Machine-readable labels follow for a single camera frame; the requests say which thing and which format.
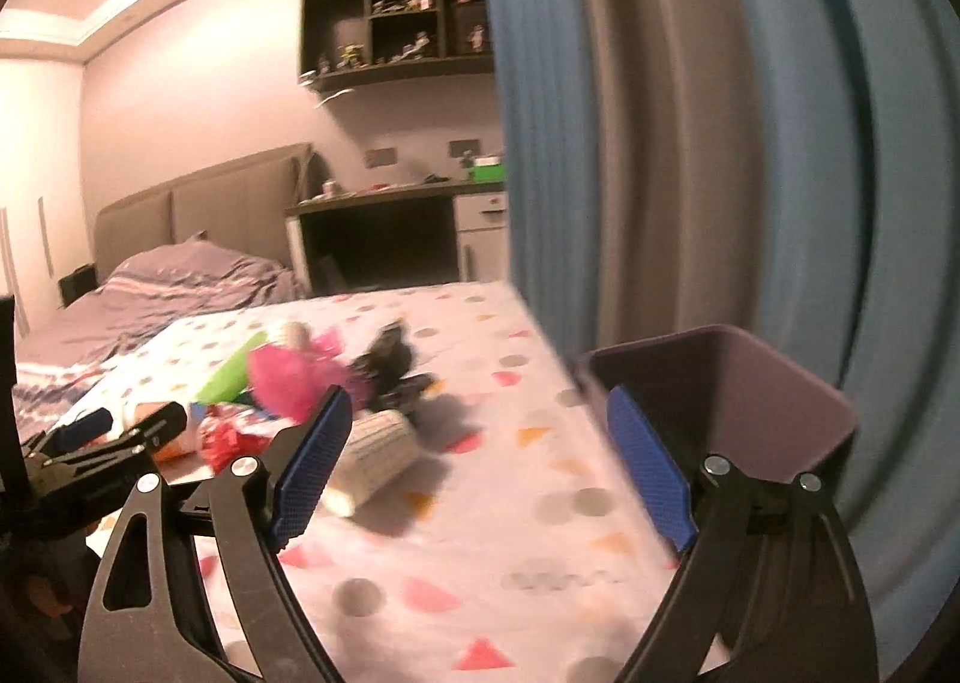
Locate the grey upholstered headboard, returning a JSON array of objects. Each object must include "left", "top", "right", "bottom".
[{"left": 93, "top": 143, "right": 327, "bottom": 280}]

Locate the black plastic bag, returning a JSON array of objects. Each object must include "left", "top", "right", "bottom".
[{"left": 350, "top": 320, "right": 434, "bottom": 418}]

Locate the black bedside table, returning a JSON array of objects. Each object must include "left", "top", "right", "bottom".
[{"left": 59, "top": 263, "right": 98, "bottom": 307}]

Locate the purple trash bin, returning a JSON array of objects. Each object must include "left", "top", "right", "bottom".
[{"left": 577, "top": 322, "right": 861, "bottom": 490}]

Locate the white wardrobe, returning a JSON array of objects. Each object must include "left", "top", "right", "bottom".
[{"left": 2, "top": 59, "right": 91, "bottom": 337}]

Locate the blue grey curtain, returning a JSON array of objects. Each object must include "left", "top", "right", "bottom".
[{"left": 488, "top": 0, "right": 958, "bottom": 681}]

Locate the pink plastic bag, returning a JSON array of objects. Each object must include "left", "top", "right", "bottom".
[{"left": 247, "top": 320, "right": 371, "bottom": 423}]

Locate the red white plastic bag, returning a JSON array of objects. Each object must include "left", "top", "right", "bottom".
[{"left": 189, "top": 402, "right": 293, "bottom": 474}]

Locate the green box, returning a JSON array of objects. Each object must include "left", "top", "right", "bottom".
[{"left": 470, "top": 155, "right": 506, "bottom": 184}]

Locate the white drawer cabinet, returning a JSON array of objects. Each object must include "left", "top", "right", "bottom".
[{"left": 454, "top": 192, "right": 509, "bottom": 283}]

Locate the dark desk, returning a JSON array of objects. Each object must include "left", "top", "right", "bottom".
[{"left": 286, "top": 181, "right": 506, "bottom": 296}]

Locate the green foam net sleeve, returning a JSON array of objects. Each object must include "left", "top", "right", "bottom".
[{"left": 194, "top": 330, "right": 267, "bottom": 405}]

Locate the large grid paper cup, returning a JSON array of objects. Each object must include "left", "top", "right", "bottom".
[{"left": 320, "top": 410, "right": 421, "bottom": 519}]

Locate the dark wall shelf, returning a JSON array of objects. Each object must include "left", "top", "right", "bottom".
[{"left": 298, "top": 0, "right": 494, "bottom": 96}]

